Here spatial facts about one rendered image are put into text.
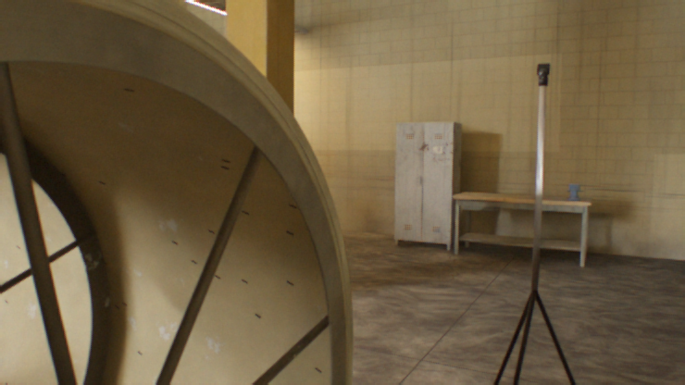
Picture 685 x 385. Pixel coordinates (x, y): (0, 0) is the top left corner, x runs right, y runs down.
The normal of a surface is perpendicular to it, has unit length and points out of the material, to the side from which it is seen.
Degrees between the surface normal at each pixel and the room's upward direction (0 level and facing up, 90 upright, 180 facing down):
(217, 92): 90
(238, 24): 90
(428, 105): 90
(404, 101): 90
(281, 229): 117
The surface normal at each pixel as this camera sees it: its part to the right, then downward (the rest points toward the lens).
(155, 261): -0.44, 0.33
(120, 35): 0.89, 0.05
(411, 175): -0.46, 0.07
